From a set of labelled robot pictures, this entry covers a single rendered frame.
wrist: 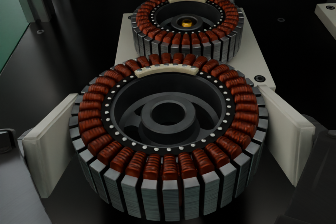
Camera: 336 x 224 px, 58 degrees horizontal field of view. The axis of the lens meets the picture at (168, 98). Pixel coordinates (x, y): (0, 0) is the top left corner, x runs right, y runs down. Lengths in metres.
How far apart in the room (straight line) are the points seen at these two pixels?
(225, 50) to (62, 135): 0.17
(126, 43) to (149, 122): 0.18
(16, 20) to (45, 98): 0.22
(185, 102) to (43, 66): 0.21
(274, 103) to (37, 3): 0.33
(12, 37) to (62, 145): 0.32
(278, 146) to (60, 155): 0.11
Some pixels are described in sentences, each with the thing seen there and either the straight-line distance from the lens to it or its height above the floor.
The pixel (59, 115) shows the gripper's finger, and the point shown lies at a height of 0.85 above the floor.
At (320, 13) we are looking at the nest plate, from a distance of 0.43.
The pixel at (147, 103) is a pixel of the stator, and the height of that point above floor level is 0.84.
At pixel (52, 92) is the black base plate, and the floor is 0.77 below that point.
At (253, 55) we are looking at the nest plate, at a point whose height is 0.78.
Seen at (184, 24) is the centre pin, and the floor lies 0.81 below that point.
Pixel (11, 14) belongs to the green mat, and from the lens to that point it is 0.53.
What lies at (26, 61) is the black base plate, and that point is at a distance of 0.37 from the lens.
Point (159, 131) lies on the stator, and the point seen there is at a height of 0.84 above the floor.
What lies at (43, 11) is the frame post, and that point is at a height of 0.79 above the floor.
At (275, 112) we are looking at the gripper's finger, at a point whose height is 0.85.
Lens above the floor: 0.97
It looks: 44 degrees down
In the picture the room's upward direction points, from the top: 3 degrees counter-clockwise
